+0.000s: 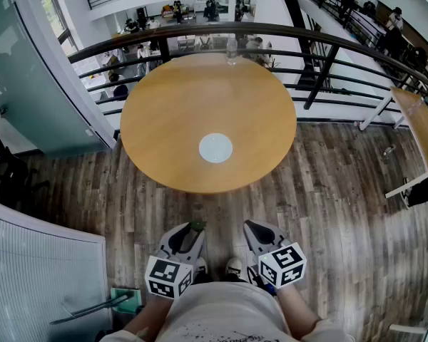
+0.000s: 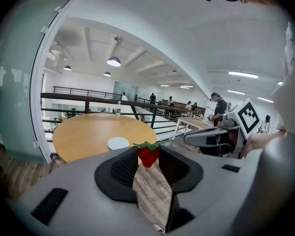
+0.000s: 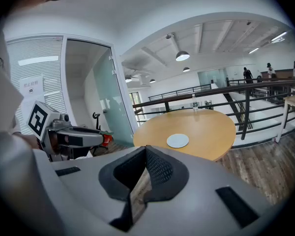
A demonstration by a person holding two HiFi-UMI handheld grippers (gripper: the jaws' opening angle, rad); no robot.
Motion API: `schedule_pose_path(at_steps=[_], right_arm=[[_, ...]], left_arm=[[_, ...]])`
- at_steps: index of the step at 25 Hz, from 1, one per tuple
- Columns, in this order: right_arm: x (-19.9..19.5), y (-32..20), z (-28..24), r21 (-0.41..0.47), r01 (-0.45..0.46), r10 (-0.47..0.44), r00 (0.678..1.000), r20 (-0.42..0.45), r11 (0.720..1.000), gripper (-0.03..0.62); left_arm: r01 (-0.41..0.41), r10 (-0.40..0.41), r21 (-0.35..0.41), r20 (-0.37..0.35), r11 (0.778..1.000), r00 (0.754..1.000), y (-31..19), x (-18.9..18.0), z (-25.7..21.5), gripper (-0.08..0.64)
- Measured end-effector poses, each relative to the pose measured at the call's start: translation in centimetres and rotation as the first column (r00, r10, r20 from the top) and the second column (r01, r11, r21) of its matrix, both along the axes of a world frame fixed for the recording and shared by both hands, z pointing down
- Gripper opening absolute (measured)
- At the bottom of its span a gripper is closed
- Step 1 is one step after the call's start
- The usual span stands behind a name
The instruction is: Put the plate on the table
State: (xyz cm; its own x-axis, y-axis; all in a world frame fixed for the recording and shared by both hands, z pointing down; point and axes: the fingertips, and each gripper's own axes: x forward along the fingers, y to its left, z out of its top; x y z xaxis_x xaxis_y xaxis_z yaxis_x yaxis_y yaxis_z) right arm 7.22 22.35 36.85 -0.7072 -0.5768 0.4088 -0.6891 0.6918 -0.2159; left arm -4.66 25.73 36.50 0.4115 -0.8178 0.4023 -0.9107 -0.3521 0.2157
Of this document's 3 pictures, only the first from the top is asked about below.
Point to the rectangular wooden table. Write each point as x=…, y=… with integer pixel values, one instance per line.
x=422, y=130

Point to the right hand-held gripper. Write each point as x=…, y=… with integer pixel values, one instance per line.
x=283, y=264

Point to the small bottle on floor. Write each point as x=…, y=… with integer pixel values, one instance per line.
x=388, y=151

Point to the black office chair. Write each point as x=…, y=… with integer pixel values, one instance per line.
x=10, y=176

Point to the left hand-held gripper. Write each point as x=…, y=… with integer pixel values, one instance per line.
x=167, y=276

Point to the frosted glass door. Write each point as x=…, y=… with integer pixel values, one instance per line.
x=25, y=84

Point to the round wooden table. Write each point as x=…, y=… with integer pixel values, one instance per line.
x=185, y=119

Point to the white slatted panel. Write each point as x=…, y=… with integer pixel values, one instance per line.
x=39, y=273

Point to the person's right shoe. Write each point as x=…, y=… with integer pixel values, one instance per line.
x=234, y=266

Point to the green dustpan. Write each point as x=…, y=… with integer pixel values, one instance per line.
x=123, y=299

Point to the black metal railing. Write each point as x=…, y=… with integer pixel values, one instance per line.
x=328, y=70

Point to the person's left forearm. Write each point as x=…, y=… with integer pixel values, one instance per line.
x=146, y=313

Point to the person's white shirt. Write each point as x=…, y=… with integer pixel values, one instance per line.
x=221, y=312

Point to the person's left shoe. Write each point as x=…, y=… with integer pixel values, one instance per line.
x=200, y=265

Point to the person's right forearm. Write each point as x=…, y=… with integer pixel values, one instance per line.
x=296, y=306

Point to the clear plastic water bottle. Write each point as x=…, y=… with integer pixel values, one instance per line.
x=232, y=50

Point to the person's shoe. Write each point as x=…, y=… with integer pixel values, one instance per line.
x=234, y=266
x=200, y=265

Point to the white round plate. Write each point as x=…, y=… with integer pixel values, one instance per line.
x=215, y=148

